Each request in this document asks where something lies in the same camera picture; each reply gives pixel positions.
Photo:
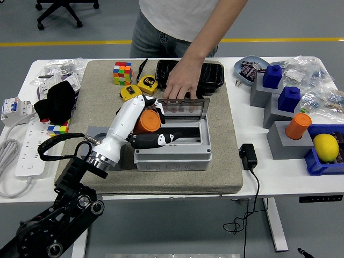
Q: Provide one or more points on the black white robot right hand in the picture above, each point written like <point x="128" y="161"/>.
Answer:
<point x="302" y="252"/>

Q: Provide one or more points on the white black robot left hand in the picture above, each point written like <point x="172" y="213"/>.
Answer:
<point x="118" y="129"/>

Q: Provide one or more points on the person's left hand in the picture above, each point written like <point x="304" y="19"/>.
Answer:
<point x="184" y="78"/>

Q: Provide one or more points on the orange cylinder battery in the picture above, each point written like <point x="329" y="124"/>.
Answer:
<point x="297" y="126"/>
<point x="147" y="122"/>

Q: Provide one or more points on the grey electrical box clear lid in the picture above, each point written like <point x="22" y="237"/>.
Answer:
<point x="172" y="161"/>

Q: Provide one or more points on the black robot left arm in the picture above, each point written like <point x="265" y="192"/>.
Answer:
<point x="40" y="228"/>

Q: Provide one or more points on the person's left forearm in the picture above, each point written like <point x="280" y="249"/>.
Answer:
<point x="212" y="32"/>

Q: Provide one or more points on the grey block with round hole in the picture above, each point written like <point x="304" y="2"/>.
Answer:
<point x="282" y="147"/>
<point x="94" y="131"/>

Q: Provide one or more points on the black crocodile-pattern case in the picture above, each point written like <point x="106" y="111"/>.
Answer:
<point x="212" y="72"/>

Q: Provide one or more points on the yellow tape measure 5m print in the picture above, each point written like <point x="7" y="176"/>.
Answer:
<point x="147" y="84"/>

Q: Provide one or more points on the white table leg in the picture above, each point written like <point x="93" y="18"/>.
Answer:
<point x="80" y="242"/>
<point x="275" y="225"/>

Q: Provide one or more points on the yellow tape measure small label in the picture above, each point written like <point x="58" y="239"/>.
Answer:
<point x="130" y="92"/>

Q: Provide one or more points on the small metal clip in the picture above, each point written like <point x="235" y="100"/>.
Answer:
<point x="238" y="83"/>

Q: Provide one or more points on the blue-grey dish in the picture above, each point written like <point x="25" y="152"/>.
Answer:
<point x="238" y="69"/>

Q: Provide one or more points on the colourful puzzle cube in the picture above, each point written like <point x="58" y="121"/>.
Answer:
<point x="57" y="129"/>
<point x="122" y="73"/>

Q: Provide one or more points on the black table control panel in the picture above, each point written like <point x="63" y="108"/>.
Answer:
<point x="321" y="199"/>

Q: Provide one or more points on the person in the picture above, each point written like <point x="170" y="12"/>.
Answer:
<point x="174" y="16"/>

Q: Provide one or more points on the dark packets in dish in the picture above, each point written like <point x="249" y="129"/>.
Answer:
<point x="248" y="71"/>

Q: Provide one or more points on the black cloth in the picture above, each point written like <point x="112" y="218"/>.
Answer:
<point x="57" y="103"/>

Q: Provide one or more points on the blue plastic bin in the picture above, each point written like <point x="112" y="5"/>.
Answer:
<point x="319" y="168"/>

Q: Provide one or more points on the grey-brown mat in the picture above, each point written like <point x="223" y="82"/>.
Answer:
<point x="188" y="182"/>

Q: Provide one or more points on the blue block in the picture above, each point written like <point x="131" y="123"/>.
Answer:
<point x="289" y="100"/>
<point x="272" y="78"/>

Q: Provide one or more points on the clear plastic bag of parts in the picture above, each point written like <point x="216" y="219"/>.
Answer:
<point x="53" y="65"/>
<point x="322" y="103"/>
<point x="317" y="72"/>

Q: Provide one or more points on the white power strip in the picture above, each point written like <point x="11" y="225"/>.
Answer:
<point x="29" y="150"/>

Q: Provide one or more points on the black power adapter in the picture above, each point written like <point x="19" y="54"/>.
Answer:
<point x="248" y="158"/>

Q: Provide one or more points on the white circuit breaker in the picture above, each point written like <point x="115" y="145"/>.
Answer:
<point x="13" y="110"/>

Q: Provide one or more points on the yellow lemon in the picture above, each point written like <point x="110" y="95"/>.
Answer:
<point x="325" y="147"/>

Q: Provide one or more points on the dark packets in bin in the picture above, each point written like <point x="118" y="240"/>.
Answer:
<point x="340" y="142"/>

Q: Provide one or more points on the black office chair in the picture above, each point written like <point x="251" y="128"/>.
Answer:
<point x="57" y="12"/>

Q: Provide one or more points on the white wall socket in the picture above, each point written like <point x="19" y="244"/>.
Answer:
<point x="72" y="82"/>
<point x="45" y="87"/>

